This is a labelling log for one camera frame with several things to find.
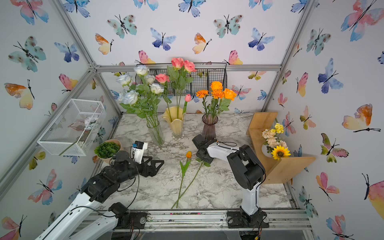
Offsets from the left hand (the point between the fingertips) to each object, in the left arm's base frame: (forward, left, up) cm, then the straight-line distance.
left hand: (161, 160), depth 72 cm
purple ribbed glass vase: (+26, -25, -12) cm, 38 cm away
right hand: (+14, -21, -20) cm, 32 cm away
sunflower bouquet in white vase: (+4, -54, +4) cm, 54 cm away
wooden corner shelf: (-5, -57, -3) cm, 57 cm away
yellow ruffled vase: (+34, -4, -4) cm, 34 cm away
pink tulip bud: (+32, -13, +11) cm, 36 cm away
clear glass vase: (+25, +9, -11) cm, 29 cm away
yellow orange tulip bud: (+13, -12, -19) cm, 26 cm away
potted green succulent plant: (+12, +33, -8) cm, 36 cm away
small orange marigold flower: (+33, -21, +13) cm, 41 cm away
